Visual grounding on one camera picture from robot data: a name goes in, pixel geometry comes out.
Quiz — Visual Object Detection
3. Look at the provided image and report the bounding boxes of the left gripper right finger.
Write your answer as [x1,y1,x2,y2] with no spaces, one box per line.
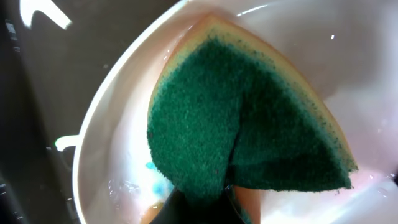
[217,186,252,224]

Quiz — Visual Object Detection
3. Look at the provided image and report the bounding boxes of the large brown serving tray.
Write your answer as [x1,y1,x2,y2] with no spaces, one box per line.
[1,0,175,223]

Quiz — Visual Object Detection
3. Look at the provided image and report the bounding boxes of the white plate top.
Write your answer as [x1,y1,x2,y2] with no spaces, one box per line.
[73,0,397,223]

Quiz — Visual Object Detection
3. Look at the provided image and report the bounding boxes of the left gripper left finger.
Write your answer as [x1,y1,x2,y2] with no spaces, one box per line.
[150,189,192,224]

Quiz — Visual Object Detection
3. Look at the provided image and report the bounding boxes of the green yellow sponge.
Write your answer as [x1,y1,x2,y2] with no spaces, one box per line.
[147,14,358,223]

